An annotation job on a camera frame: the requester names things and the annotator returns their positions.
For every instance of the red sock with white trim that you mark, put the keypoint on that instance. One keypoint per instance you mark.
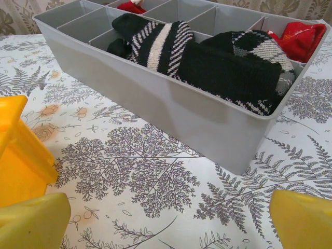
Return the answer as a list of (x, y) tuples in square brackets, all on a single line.
[(129, 6)]

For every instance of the grey plastic divided organizer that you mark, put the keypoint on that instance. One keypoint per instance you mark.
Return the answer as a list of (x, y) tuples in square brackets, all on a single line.
[(181, 116)]

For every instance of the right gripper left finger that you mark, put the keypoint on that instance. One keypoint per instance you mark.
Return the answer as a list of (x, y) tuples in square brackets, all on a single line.
[(31, 223)]

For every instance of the red sock with orange print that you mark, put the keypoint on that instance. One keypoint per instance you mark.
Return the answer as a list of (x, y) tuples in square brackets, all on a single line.
[(298, 39)]

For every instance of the yellow plastic bin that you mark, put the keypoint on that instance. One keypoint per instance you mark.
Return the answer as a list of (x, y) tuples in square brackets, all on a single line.
[(20, 166)]

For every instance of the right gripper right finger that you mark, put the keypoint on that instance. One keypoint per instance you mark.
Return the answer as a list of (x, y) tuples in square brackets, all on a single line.
[(303, 223)]

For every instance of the black plaid sock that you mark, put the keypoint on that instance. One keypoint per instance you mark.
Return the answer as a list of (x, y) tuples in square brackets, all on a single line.
[(220, 70)]

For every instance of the black white striped sock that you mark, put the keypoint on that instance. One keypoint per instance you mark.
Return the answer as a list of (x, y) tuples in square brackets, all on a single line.
[(155, 44)]

